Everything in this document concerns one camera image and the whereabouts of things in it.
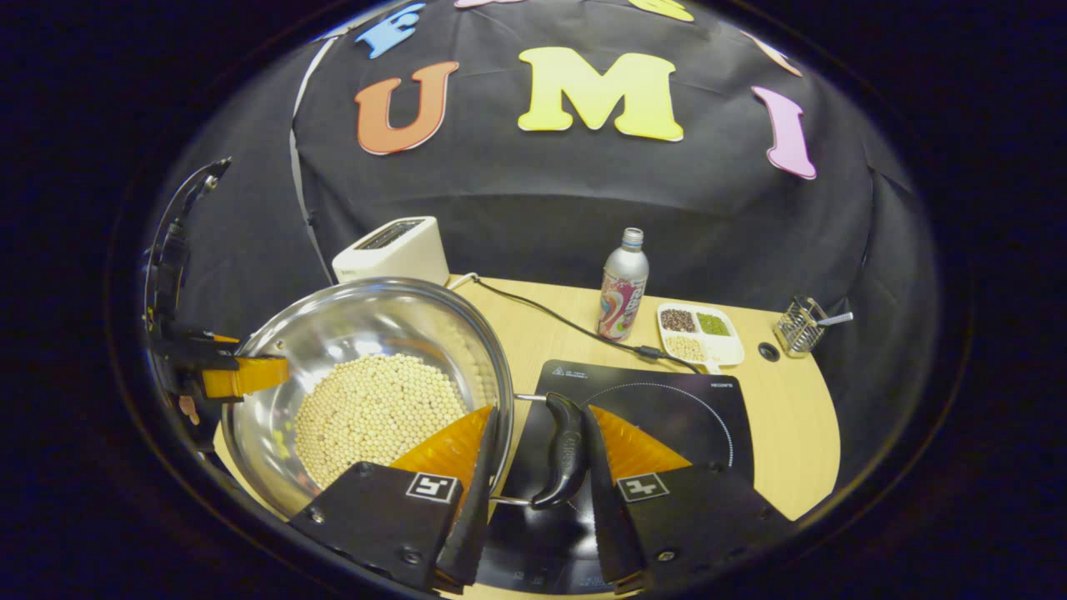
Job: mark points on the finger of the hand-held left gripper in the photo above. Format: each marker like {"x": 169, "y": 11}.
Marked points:
{"x": 246, "y": 377}
{"x": 196, "y": 350}

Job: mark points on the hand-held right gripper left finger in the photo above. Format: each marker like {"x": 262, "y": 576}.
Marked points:
{"x": 477, "y": 517}

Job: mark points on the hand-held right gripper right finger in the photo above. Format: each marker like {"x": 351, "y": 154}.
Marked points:
{"x": 602, "y": 517}

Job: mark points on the black induction cooktop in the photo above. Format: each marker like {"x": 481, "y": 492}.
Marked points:
{"x": 667, "y": 417}

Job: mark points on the stainless steel pot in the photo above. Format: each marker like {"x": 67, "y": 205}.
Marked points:
{"x": 358, "y": 325}

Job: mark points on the pile of soybeans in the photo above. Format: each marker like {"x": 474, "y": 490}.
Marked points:
{"x": 375, "y": 408}

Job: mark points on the white toaster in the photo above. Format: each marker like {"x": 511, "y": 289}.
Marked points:
{"x": 392, "y": 250}

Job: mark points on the white divided bean tray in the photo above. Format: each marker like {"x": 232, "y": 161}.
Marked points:
{"x": 700, "y": 333}

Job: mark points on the silver drink bottle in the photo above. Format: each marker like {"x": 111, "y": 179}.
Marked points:
{"x": 623, "y": 292}

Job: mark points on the black desk grommet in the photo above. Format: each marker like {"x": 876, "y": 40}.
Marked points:
{"x": 768, "y": 352}

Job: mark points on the metal spoon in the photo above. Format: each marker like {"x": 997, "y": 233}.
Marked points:
{"x": 836, "y": 318}

